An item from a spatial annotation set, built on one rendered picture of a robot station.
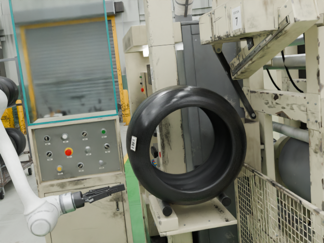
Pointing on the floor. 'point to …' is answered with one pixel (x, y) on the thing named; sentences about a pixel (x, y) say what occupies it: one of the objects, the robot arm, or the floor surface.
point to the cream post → (158, 61)
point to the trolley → (12, 98)
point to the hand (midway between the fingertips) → (117, 188)
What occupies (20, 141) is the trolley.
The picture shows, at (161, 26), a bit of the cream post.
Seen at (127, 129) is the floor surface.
